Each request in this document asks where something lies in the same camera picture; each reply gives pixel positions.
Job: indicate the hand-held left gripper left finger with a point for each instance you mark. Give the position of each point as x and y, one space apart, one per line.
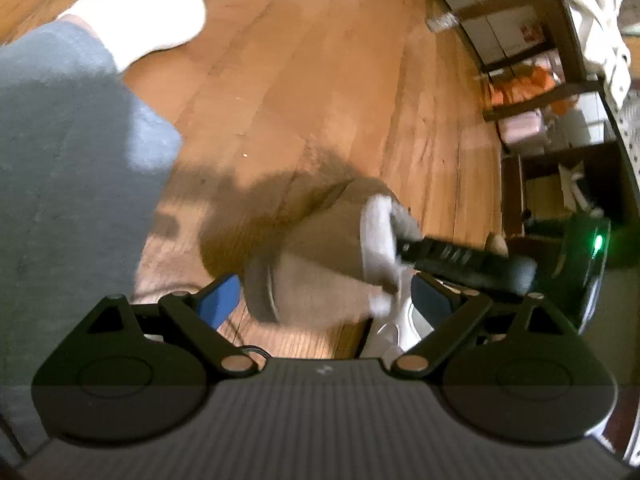
220 302

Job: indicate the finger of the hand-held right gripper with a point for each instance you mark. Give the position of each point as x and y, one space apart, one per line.
465 260

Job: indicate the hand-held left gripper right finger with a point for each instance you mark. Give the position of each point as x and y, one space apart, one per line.
430 300

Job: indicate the cream slide sandal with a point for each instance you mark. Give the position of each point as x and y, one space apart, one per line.
400 330

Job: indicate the brown fur-lined slipper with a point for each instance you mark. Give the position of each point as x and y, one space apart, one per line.
320 255

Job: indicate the dark wooden shelf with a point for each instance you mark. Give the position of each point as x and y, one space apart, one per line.
512 195

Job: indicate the open cardboard box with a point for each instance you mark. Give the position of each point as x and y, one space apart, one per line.
545 195

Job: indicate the dotted cloth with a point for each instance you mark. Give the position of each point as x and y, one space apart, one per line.
627 135

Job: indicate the orange bag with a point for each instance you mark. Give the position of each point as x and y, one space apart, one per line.
535 82

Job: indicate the person's grey trouser leg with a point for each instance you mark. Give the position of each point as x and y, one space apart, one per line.
60 185

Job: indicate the clear plastic bottle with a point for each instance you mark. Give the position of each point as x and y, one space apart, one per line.
440 22

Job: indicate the wooden shelf with items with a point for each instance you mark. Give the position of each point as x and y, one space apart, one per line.
565 25

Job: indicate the person's white sock foot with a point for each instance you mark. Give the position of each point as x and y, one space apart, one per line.
145 5

